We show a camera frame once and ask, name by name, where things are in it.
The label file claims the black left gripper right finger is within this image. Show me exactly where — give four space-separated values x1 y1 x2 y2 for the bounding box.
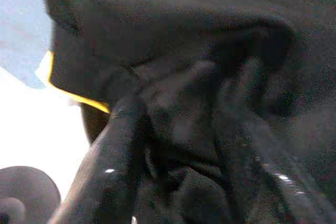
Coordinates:
236 134 336 224

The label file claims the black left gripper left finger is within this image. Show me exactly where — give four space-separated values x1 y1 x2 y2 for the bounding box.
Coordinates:
49 97 150 224

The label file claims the black garment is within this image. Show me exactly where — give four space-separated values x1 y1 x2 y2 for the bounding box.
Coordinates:
43 0 336 224

